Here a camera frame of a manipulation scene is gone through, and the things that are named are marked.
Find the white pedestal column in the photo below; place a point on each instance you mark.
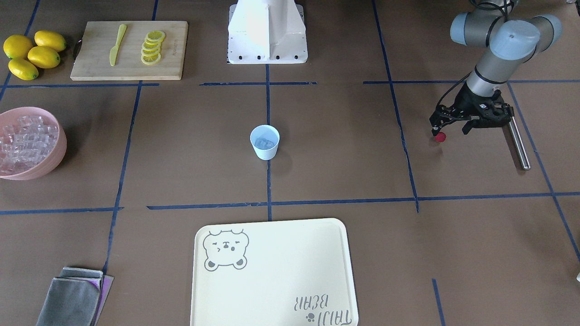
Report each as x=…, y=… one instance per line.
x=266, y=32

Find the cream bear tray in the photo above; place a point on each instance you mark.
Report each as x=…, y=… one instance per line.
x=273, y=273

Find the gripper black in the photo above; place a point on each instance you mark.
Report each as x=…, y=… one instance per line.
x=469, y=99

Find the red strawberry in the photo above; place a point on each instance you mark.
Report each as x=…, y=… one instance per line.
x=440, y=137

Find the pink bowl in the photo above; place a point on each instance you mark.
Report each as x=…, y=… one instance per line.
x=53, y=159

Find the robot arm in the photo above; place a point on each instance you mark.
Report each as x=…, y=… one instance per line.
x=508, y=43

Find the yellow plastic knife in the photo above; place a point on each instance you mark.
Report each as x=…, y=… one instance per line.
x=114, y=50

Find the light blue cup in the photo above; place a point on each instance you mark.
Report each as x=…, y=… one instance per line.
x=267, y=132

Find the lemon slices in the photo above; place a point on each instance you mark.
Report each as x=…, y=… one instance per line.
x=151, y=47

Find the grey folded cloth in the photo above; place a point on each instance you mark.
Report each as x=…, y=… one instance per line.
x=75, y=298

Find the ice cubes in bowl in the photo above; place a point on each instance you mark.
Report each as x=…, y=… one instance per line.
x=26, y=143

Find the wooden cutting board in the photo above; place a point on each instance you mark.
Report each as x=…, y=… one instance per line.
x=93, y=60

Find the yellow lemon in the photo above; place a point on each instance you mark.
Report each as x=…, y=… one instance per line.
x=51, y=40
x=23, y=69
x=17, y=46
x=44, y=57

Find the steel muddler black tip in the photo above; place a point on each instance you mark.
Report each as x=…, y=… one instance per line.
x=518, y=145

